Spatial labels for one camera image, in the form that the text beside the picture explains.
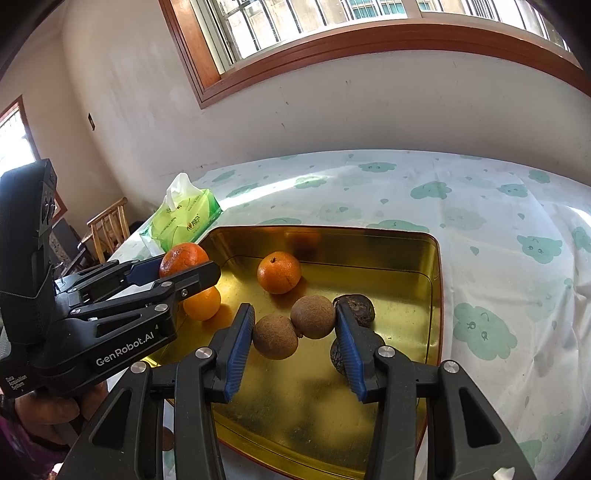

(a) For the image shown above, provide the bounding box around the yellow-orange kumquat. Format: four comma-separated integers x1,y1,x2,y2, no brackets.
182,286,221,322

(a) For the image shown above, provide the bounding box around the red gold toffee tin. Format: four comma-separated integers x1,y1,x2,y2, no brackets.
149,225,443,479

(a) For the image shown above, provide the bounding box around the purple patterned sleeve forearm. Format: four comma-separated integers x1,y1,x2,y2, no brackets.
1,417,69,480

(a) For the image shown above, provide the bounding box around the person's left hand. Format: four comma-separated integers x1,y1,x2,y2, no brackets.
15,382,108,431

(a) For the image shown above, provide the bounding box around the small mandarin orange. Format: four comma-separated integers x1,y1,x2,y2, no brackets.
159,242,209,278

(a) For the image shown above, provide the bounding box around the side window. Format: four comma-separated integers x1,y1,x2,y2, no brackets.
0,96,41,174

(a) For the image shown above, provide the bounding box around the dark wall switch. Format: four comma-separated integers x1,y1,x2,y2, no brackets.
87,113,96,131

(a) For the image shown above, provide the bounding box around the wooden chair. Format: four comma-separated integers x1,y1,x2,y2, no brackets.
61,197,130,276

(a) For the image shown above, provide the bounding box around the wrinkled dark passion fruit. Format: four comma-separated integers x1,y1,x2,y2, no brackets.
329,330,385,379

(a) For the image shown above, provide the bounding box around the brown longan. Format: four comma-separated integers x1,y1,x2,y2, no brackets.
290,295,335,339
252,314,298,360

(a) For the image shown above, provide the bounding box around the green tissue pack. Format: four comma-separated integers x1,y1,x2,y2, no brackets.
139,172,222,256

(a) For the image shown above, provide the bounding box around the large mandarin orange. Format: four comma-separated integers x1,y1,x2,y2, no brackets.
256,251,301,295

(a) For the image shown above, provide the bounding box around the large wooden frame window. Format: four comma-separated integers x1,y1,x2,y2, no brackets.
159,1,590,109

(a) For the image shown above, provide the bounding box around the cloud pattern tablecloth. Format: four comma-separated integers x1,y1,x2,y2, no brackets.
108,148,591,480

